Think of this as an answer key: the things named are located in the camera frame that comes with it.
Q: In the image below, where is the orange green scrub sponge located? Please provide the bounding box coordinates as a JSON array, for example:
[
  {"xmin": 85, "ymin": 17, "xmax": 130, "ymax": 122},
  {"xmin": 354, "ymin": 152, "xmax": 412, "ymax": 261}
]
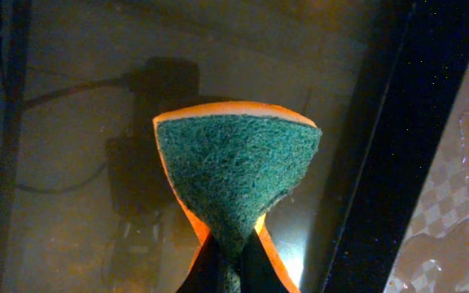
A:
[{"xmin": 153, "ymin": 101, "xmax": 322, "ymax": 292}]

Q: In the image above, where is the black water tray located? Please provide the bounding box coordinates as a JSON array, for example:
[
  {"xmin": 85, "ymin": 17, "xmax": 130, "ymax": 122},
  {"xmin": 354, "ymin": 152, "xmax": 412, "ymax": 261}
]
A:
[{"xmin": 0, "ymin": 1, "xmax": 469, "ymax": 292}]

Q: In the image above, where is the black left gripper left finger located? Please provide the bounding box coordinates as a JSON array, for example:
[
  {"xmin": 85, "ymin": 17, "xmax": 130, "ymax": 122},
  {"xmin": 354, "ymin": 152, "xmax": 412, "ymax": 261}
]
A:
[{"xmin": 177, "ymin": 233, "xmax": 227, "ymax": 293}]

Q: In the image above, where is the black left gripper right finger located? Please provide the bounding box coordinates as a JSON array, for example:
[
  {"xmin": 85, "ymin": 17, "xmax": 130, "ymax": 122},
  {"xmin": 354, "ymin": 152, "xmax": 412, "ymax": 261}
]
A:
[{"xmin": 240, "ymin": 230, "xmax": 288, "ymax": 293}]

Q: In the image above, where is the brown serving tray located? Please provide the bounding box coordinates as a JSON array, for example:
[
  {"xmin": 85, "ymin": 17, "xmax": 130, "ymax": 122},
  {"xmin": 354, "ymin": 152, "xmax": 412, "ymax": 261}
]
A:
[{"xmin": 384, "ymin": 66, "xmax": 469, "ymax": 293}]

